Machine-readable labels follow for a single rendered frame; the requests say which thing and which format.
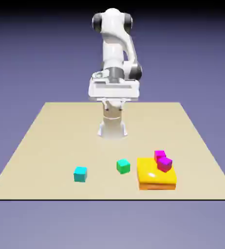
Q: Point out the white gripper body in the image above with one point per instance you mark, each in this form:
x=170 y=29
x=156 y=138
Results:
x=114 y=91

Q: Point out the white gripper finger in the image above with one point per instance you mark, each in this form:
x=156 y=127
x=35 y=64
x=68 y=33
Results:
x=121 y=106
x=105 y=106

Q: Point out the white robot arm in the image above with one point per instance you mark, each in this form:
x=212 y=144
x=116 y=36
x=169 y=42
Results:
x=112 y=50

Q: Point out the small green cube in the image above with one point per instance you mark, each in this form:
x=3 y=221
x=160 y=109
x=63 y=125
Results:
x=123 y=166

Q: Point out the small magenta cube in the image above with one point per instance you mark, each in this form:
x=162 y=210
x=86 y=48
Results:
x=159 y=154

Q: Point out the small purple cube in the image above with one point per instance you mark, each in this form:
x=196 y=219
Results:
x=164 y=164

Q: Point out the small cyan cube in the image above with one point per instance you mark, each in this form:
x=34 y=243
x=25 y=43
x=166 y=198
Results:
x=80 y=174

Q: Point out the large yellow box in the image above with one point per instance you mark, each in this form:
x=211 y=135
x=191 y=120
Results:
x=153 y=178

